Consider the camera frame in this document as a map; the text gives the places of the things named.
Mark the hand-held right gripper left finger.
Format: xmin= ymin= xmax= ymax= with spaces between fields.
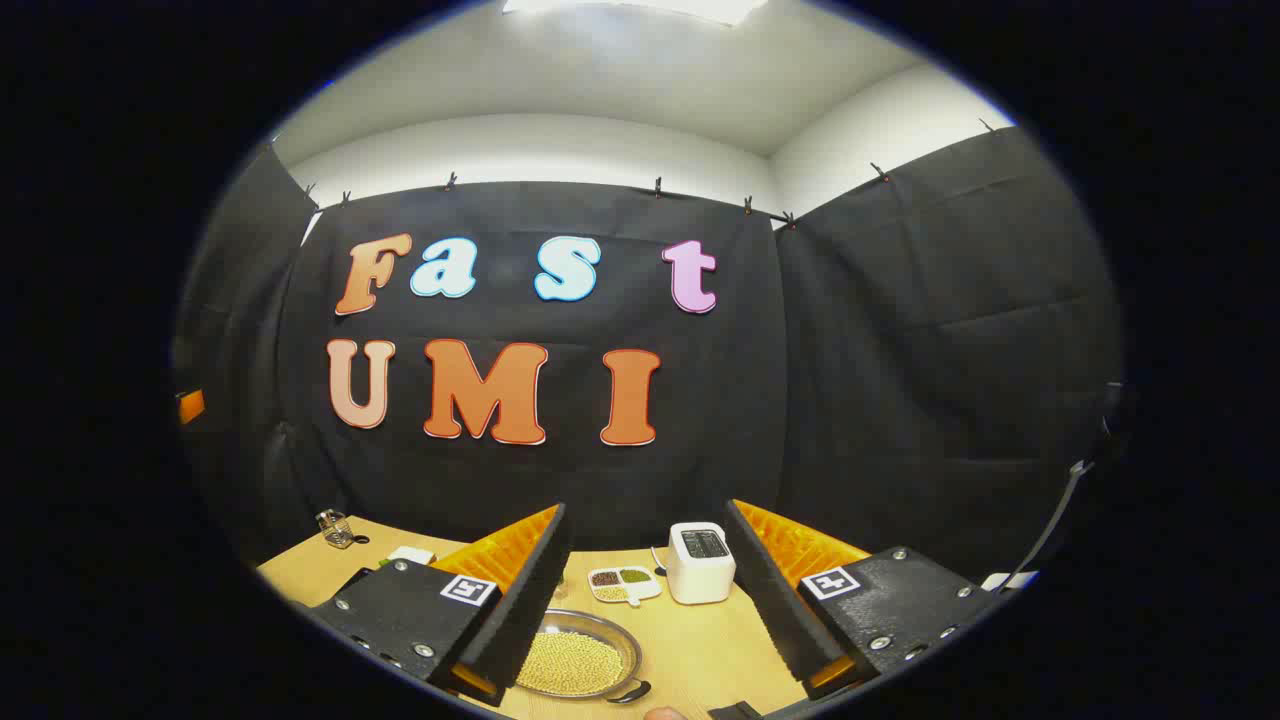
xmin=305 ymin=503 xmax=576 ymax=708

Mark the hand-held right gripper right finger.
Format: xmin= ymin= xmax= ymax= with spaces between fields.
xmin=722 ymin=498 xmax=1004 ymax=703

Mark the steel pot with soybeans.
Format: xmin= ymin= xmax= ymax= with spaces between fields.
xmin=515 ymin=608 xmax=653 ymax=704

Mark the white toaster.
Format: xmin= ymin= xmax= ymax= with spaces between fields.
xmin=667 ymin=521 xmax=738 ymax=606

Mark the white divided bean plate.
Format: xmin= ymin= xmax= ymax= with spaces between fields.
xmin=587 ymin=565 xmax=663 ymax=608

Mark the black backdrop cloth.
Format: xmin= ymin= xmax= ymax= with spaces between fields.
xmin=170 ymin=125 xmax=1126 ymax=586

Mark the ceiling light panel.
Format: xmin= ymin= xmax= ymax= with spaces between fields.
xmin=500 ymin=0 xmax=771 ymax=28

